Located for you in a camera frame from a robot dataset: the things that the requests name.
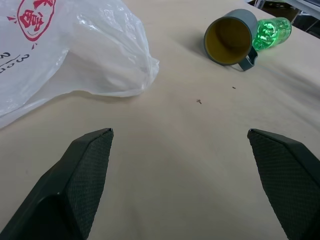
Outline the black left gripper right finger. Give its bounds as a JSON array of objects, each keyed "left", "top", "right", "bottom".
[{"left": 247, "top": 128, "right": 320, "bottom": 240}]

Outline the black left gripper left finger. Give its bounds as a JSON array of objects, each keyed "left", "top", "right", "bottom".
[{"left": 0, "top": 127, "right": 115, "bottom": 240}]

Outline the white red-printed plastic bag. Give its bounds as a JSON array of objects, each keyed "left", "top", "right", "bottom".
[{"left": 0, "top": 0, "right": 161, "bottom": 129}]

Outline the green plastic bottle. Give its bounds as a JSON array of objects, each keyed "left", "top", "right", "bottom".
[{"left": 251, "top": 16, "right": 293, "bottom": 53}]

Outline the grey mug with yellow inside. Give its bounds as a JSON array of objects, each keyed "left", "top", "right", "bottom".
[{"left": 203, "top": 8, "right": 259, "bottom": 72}]

